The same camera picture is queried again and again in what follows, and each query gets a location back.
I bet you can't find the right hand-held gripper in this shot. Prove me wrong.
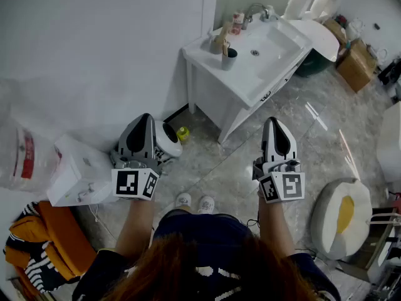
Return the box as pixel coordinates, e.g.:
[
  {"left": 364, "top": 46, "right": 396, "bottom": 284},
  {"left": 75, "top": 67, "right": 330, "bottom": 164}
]
[{"left": 252, "top": 117, "right": 306, "bottom": 204}]

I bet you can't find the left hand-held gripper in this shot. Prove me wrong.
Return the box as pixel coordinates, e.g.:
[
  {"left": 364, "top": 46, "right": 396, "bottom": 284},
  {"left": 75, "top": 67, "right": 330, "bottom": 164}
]
[{"left": 110, "top": 113, "right": 164, "bottom": 202}]

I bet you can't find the grey cup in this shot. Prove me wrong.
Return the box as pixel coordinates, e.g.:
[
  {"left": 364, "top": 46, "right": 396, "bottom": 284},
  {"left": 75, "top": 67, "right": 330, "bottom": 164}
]
[{"left": 221, "top": 48, "right": 239, "bottom": 72}]

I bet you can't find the beige cup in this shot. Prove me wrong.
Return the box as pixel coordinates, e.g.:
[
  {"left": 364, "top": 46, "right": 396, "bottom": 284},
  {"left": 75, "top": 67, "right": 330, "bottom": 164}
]
[{"left": 209, "top": 35, "right": 224, "bottom": 55}]

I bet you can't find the person's left forearm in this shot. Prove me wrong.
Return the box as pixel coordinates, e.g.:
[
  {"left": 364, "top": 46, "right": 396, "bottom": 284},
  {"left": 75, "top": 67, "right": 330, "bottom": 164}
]
[{"left": 114, "top": 196, "right": 156, "bottom": 260}]

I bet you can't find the person's right forearm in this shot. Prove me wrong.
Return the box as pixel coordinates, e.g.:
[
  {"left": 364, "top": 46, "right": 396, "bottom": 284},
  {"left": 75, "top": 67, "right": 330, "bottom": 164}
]
[{"left": 257, "top": 190, "right": 297, "bottom": 259}]

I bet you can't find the white round appliance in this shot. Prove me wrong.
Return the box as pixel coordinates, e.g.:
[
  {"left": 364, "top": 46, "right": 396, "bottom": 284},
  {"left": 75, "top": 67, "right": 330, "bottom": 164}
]
[{"left": 154, "top": 120, "right": 184, "bottom": 159}]

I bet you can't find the yellow-green bottle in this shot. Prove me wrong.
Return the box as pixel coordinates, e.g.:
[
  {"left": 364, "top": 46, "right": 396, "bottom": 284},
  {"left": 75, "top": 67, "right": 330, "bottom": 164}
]
[{"left": 175, "top": 126, "right": 191, "bottom": 145}]

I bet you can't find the white rectangular box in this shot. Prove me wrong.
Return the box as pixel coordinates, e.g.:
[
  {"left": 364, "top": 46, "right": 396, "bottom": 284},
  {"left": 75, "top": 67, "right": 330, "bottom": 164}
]
[{"left": 46, "top": 134, "right": 120, "bottom": 208}]

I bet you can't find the person's left white slipper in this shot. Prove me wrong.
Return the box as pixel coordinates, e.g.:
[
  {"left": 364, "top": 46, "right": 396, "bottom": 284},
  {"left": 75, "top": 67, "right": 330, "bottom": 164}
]
[{"left": 175, "top": 193, "right": 193, "bottom": 209}]

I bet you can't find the person's white slipper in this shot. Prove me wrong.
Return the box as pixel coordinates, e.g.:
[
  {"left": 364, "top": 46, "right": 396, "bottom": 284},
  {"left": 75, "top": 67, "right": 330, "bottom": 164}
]
[
  {"left": 197, "top": 195, "right": 216, "bottom": 215},
  {"left": 175, "top": 193, "right": 193, "bottom": 209}
]

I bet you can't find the white washbasin cabinet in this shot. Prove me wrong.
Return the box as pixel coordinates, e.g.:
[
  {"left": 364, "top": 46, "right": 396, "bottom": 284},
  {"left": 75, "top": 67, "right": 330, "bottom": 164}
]
[{"left": 181, "top": 13, "right": 315, "bottom": 144}]

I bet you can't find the dark green bin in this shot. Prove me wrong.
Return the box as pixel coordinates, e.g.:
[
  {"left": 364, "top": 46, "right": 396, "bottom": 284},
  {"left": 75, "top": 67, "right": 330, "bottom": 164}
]
[{"left": 294, "top": 49, "right": 333, "bottom": 78}]

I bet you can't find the white egg-shaped cushion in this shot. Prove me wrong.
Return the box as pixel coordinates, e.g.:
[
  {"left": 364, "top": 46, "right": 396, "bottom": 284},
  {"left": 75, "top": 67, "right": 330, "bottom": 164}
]
[{"left": 310, "top": 177, "right": 374, "bottom": 261}]

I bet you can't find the person's right white slipper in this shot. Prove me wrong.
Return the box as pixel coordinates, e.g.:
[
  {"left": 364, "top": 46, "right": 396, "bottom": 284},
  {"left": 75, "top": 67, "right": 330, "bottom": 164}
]
[{"left": 197, "top": 195, "right": 216, "bottom": 215}]

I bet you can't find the person's dark navy shirt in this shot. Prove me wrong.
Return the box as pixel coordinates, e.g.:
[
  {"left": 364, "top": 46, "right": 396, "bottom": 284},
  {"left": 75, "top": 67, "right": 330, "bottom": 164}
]
[{"left": 71, "top": 208, "right": 342, "bottom": 301}]

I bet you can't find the clear plastic bag red label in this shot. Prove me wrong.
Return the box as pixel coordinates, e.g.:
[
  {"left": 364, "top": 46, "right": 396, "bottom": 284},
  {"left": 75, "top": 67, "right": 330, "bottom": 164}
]
[{"left": 0, "top": 79, "right": 65, "bottom": 194}]

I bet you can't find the large cardboard box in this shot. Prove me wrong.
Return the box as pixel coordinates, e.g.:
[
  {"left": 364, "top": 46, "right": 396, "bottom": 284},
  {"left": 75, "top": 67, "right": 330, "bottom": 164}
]
[{"left": 336, "top": 38, "right": 378, "bottom": 94}]

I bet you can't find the white round table top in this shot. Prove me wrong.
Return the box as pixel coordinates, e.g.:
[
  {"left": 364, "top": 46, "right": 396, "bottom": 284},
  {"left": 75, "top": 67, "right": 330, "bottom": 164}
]
[{"left": 289, "top": 18, "right": 341, "bottom": 63}]

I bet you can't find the orange striped jacket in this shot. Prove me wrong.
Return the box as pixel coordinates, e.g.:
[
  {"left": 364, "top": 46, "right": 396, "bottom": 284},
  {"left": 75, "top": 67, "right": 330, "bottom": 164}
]
[{"left": 2, "top": 200, "right": 98, "bottom": 298}]

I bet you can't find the small cardboard box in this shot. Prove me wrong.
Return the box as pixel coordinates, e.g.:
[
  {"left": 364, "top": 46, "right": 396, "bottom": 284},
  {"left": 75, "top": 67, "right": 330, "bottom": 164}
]
[{"left": 323, "top": 17, "right": 349, "bottom": 46}]

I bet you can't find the white bottle with red label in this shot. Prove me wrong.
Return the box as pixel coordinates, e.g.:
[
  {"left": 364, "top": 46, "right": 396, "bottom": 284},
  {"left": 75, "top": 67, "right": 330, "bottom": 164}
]
[{"left": 231, "top": 10, "right": 246, "bottom": 36}]

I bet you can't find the black device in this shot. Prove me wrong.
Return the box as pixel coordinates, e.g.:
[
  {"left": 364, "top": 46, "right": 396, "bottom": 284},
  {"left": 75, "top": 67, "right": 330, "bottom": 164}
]
[{"left": 377, "top": 59, "right": 401, "bottom": 87}]

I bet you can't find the white kettle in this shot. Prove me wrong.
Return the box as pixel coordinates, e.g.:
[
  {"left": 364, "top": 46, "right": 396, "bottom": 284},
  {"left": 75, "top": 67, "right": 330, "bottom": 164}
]
[{"left": 345, "top": 18, "right": 366, "bottom": 42}]

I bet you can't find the chrome faucet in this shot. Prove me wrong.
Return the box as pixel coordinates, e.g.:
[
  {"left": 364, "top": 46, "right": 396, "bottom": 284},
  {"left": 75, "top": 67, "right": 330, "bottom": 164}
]
[{"left": 241, "top": 3, "right": 271, "bottom": 31}]

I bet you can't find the metal storage rack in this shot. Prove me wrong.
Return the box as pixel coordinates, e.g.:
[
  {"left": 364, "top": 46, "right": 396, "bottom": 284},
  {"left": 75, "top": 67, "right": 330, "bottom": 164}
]
[{"left": 364, "top": 205, "right": 401, "bottom": 301}]

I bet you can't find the white cable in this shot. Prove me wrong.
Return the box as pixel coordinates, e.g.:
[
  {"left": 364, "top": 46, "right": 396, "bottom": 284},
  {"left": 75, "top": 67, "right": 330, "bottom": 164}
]
[{"left": 88, "top": 203, "right": 100, "bottom": 224}]

